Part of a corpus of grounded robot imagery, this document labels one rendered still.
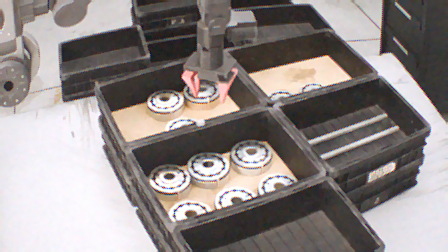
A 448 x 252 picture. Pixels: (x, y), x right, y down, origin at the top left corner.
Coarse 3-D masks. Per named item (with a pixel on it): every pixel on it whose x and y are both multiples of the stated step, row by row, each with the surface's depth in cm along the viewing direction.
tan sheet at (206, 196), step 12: (228, 156) 176; (276, 156) 176; (276, 168) 172; (228, 180) 169; (240, 180) 169; (252, 180) 169; (192, 192) 165; (204, 192) 165; (216, 192) 165; (168, 204) 161
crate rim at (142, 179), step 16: (256, 112) 174; (272, 112) 174; (192, 128) 169; (288, 128) 169; (144, 144) 164; (128, 160) 161; (144, 176) 154; (320, 176) 154; (272, 192) 150; (160, 208) 146; (224, 208) 146; (176, 224) 142
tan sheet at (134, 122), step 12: (228, 96) 196; (132, 108) 192; (144, 108) 192; (216, 108) 192; (228, 108) 192; (120, 120) 188; (132, 120) 188; (144, 120) 188; (156, 120) 188; (132, 132) 183; (144, 132) 183; (156, 132) 183
